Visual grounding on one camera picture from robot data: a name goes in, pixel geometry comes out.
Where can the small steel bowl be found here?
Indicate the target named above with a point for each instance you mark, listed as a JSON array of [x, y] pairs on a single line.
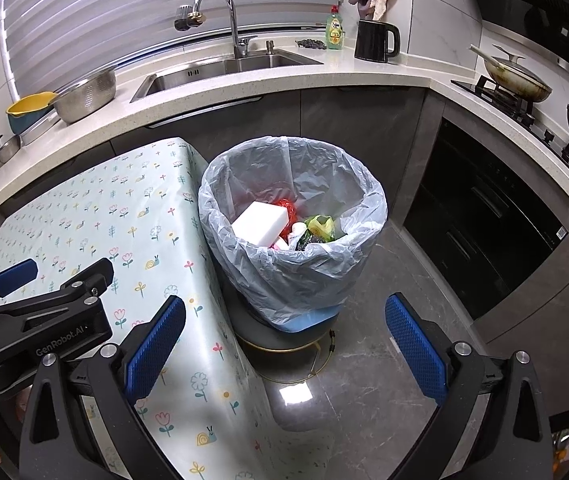
[[7, 152]]

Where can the red plastic bag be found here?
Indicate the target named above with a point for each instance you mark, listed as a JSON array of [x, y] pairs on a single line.
[[288, 207]]

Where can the dark scouring pad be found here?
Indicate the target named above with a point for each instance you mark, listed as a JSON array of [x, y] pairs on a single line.
[[312, 43]]

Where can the green dish soap bottle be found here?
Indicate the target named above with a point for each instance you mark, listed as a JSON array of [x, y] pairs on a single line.
[[335, 35]]

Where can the frying pan with lid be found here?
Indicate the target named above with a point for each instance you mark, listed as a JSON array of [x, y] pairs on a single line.
[[514, 82]]

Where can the yellow colander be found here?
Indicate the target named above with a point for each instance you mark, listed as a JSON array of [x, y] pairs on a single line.
[[29, 102]]

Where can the black built-in oven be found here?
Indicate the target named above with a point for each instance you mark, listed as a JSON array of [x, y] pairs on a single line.
[[489, 220]]

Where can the chrome faucet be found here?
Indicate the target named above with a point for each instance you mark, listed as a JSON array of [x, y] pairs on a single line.
[[232, 20]]

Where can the grey window blind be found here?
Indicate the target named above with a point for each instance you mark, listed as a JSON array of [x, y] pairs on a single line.
[[114, 10]]

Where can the black mug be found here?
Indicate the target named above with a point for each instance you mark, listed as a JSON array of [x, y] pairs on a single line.
[[372, 42]]

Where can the yellow green wipes packet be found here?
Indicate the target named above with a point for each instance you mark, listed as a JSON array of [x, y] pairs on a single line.
[[322, 225]]

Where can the perforated steel colander bowl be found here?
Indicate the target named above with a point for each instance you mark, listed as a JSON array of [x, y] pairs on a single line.
[[87, 97]]

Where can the blue basin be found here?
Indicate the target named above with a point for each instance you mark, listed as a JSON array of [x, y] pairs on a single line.
[[24, 122]]

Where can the gas stove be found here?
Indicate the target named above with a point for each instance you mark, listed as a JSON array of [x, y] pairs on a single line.
[[509, 102]]

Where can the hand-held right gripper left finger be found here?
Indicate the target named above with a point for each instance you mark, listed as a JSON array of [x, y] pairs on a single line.
[[157, 345]]

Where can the black round stool gold frame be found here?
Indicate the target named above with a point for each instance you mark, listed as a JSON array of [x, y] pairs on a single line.
[[274, 355]]

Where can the floral tablecloth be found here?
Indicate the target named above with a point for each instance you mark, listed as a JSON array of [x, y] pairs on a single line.
[[114, 220]]

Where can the white sponge block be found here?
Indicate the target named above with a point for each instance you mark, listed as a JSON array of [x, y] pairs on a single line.
[[259, 222]]

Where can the steel sink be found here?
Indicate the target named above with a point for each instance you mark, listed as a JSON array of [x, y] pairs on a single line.
[[224, 70]]

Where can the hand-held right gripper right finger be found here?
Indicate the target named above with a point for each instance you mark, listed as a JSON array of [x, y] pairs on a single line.
[[417, 345]]

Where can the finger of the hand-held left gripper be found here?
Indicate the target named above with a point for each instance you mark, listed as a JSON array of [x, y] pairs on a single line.
[[14, 275], [84, 280]]

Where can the trash bin with plastic liner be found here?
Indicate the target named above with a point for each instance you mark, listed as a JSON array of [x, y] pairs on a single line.
[[314, 280]]

